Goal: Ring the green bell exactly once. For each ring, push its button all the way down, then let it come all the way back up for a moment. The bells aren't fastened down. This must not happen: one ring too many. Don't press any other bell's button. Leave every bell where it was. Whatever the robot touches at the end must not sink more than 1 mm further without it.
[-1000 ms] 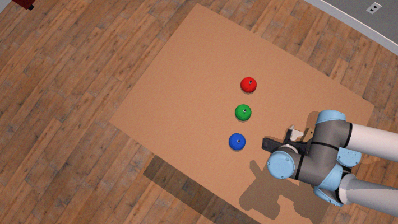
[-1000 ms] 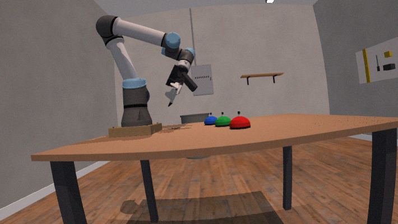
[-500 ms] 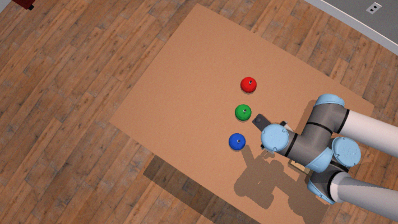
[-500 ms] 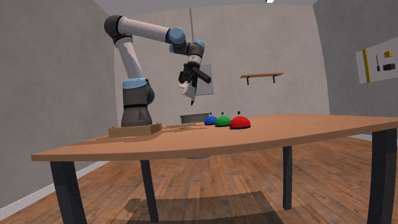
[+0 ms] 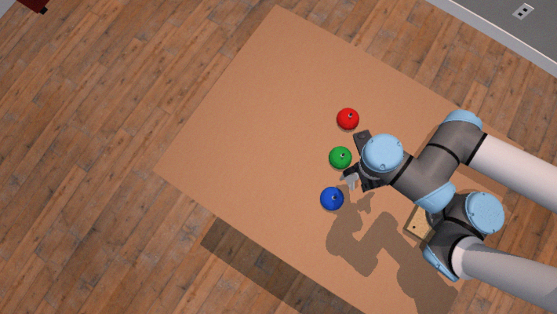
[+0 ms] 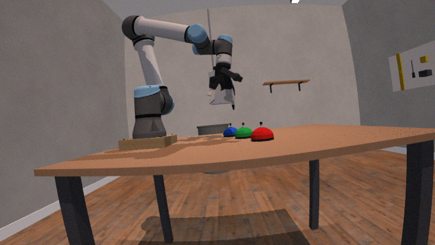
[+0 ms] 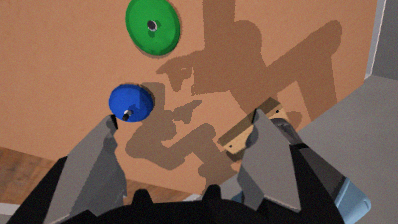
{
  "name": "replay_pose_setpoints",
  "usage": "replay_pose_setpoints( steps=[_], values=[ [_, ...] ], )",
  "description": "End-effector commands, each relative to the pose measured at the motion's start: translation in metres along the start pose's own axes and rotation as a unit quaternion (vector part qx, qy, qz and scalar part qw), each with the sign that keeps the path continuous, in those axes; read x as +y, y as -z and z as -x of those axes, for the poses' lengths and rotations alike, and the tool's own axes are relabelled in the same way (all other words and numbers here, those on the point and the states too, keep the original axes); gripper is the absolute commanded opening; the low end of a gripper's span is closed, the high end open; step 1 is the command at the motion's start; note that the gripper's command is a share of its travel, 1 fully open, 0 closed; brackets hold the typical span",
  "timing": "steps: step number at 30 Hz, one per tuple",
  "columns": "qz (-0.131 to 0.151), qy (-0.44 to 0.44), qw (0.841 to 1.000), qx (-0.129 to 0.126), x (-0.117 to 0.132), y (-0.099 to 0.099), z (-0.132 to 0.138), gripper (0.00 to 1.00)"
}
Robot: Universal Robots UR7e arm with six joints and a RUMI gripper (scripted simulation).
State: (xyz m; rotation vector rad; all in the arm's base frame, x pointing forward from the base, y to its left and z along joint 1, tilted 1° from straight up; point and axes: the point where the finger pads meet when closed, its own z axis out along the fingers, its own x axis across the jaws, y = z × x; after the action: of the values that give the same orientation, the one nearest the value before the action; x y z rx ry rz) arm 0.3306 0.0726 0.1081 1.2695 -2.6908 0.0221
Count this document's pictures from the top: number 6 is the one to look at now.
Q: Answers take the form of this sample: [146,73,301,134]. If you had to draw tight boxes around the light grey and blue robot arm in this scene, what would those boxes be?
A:
[122,15,233,139]

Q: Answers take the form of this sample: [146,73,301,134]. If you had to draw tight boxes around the blue dome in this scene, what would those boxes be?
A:
[223,123,237,137]

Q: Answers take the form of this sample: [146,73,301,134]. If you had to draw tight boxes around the red dome bell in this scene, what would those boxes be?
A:
[251,122,274,141]

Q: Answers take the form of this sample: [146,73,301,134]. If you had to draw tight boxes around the green bell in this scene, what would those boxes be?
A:
[235,123,252,139]

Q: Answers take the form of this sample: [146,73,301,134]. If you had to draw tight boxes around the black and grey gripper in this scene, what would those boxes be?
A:
[207,62,235,110]

